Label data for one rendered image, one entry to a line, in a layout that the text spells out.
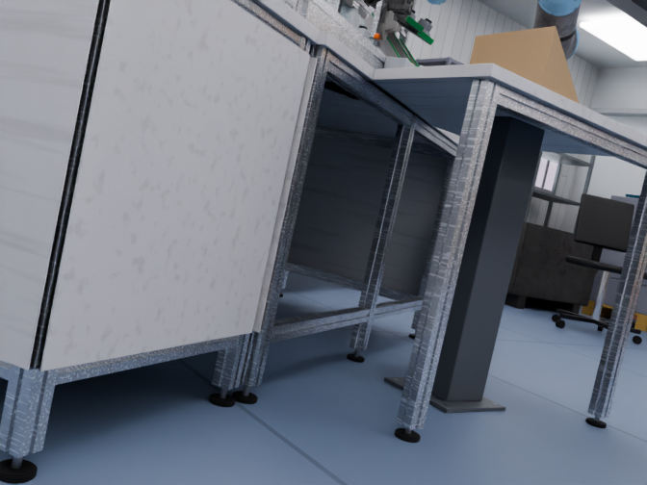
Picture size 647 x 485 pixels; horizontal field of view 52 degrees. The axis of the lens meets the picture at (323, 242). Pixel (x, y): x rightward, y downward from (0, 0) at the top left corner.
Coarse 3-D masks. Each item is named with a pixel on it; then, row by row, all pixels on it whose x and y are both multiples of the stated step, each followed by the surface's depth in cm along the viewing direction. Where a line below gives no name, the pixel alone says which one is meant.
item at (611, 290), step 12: (636, 204) 570; (612, 252) 582; (624, 252) 574; (612, 264) 581; (600, 276) 588; (612, 276) 579; (612, 288) 577; (612, 300) 576; (588, 312) 592; (636, 312) 558; (636, 324) 556
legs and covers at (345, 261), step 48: (384, 96) 187; (336, 144) 307; (384, 144) 292; (432, 144) 249; (288, 192) 149; (336, 192) 306; (384, 192) 216; (432, 192) 288; (288, 240) 152; (336, 240) 305; (384, 240) 215; (432, 240) 282; (384, 288) 290; (288, 336) 164
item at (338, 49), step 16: (320, 32) 146; (336, 48) 151; (352, 64) 161; (368, 64) 169; (336, 96) 213; (352, 96) 206; (320, 112) 258; (336, 112) 248; (352, 112) 239; (368, 112) 231; (336, 128) 301; (352, 128) 288; (368, 128) 276; (384, 128) 265; (432, 128) 237
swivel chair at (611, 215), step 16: (592, 208) 468; (608, 208) 469; (624, 208) 470; (576, 224) 469; (592, 224) 467; (608, 224) 468; (624, 224) 469; (576, 240) 466; (592, 240) 467; (608, 240) 467; (624, 240) 468; (592, 256) 471; (608, 272) 449; (560, 320) 441; (592, 320) 450
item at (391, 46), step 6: (372, 18) 247; (366, 24) 248; (372, 24) 246; (378, 30) 245; (390, 36) 256; (378, 42) 244; (384, 42) 243; (390, 42) 241; (396, 42) 255; (384, 48) 243; (390, 48) 241; (396, 48) 254; (402, 48) 253; (384, 54) 243; (390, 54) 241; (396, 54) 240; (402, 54) 253
